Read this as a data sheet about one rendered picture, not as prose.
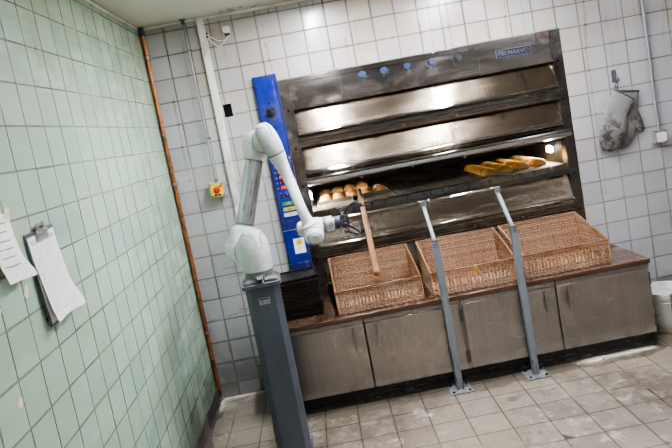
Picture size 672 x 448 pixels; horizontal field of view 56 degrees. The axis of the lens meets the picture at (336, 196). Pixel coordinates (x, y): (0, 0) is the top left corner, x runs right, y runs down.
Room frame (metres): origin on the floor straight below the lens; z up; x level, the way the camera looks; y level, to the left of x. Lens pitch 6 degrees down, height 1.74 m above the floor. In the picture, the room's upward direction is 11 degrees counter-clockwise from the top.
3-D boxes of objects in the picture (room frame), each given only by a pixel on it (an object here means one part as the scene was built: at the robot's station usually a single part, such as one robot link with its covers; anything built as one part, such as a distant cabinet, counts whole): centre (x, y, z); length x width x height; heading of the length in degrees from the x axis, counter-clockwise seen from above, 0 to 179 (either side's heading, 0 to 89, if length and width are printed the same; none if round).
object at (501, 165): (4.75, -1.29, 1.21); 0.61 x 0.48 x 0.06; 1
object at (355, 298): (4.02, -0.15, 0.72); 0.56 x 0.49 x 0.28; 92
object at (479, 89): (4.30, -0.72, 1.80); 1.79 x 0.11 x 0.19; 91
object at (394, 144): (4.30, -0.72, 1.54); 1.79 x 0.11 x 0.19; 91
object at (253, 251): (3.33, 0.49, 1.17); 0.18 x 0.16 x 0.22; 30
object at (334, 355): (4.01, -0.62, 0.29); 2.42 x 0.56 x 0.58; 91
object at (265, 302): (3.32, 0.48, 0.50); 0.21 x 0.21 x 1.00; 6
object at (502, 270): (4.03, -0.75, 0.72); 0.56 x 0.49 x 0.28; 90
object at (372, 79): (4.33, -0.72, 1.99); 1.80 x 0.08 x 0.21; 91
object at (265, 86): (5.21, 0.35, 1.07); 1.93 x 0.16 x 2.15; 1
